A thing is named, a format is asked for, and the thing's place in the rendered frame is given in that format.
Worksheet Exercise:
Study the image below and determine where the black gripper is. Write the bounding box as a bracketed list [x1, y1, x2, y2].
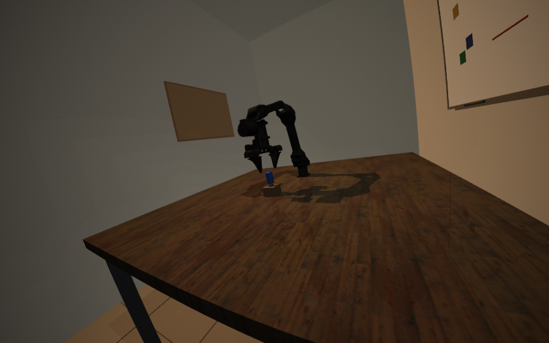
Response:
[244, 134, 282, 173]

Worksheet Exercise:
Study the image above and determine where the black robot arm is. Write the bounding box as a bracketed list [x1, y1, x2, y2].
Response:
[238, 101, 310, 178]

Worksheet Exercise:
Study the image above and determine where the orange-brown block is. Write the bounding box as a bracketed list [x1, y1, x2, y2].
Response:
[262, 184, 281, 197]

